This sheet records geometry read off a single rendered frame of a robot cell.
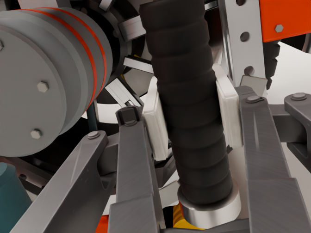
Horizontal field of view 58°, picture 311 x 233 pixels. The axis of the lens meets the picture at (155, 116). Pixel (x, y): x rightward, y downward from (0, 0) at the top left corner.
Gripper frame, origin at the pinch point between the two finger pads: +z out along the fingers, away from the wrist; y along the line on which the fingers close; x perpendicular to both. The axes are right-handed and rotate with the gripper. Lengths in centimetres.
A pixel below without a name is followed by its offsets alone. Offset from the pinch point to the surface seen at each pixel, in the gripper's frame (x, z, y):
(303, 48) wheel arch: -7.8, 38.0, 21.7
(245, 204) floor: -83, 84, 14
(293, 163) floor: -83, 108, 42
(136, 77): -8.6, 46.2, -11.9
